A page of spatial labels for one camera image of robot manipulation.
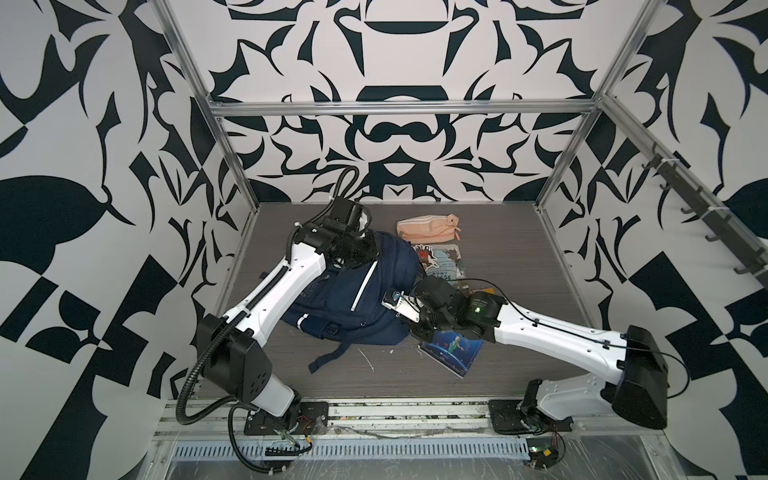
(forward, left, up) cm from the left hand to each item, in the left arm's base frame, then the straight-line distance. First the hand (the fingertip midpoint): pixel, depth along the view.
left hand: (386, 246), depth 78 cm
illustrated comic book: (+12, -20, -24) cm, 33 cm away
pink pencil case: (+24, -17, -23) cm, 37 cm away
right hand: (-15, -4, -9) cm, 18 cm away
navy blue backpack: (-10, +11, -12) cm, 19 cm away
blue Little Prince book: (-19, -18, -23) cm, 35 cm away
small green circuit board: (-43, -35, -25) cm, 61 cm away
